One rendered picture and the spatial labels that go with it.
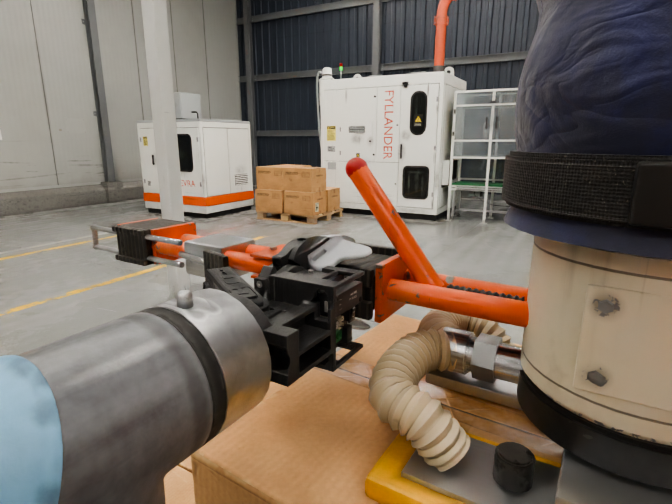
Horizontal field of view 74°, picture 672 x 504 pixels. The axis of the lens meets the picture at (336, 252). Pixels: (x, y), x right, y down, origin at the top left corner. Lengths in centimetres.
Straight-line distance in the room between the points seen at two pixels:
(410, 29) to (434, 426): 1164
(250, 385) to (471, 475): 19
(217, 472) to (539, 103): 38
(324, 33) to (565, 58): 1262
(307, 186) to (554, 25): 699
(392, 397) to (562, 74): 26
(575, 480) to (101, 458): 29
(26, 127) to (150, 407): 1029
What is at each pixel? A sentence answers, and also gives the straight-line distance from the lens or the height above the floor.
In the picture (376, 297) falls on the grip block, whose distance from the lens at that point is 43.
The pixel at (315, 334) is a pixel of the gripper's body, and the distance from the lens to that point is 34.
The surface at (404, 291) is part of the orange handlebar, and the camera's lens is 43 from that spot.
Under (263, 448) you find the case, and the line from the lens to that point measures 44.
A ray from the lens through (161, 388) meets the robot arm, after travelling 24.
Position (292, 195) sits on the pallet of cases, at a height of 46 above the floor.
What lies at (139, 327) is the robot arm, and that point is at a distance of 26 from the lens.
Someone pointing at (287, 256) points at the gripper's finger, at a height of 124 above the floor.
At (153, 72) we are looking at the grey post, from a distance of 357.
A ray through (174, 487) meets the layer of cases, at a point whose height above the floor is 54.
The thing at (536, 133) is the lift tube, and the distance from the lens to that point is 34.
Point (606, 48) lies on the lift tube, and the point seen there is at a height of 139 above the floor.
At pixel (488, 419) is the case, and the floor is 107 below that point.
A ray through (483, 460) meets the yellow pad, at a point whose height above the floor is 109.
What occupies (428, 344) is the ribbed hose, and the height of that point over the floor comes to 115.
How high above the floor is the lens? 134
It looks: 14 degrees down
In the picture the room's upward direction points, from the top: straight up
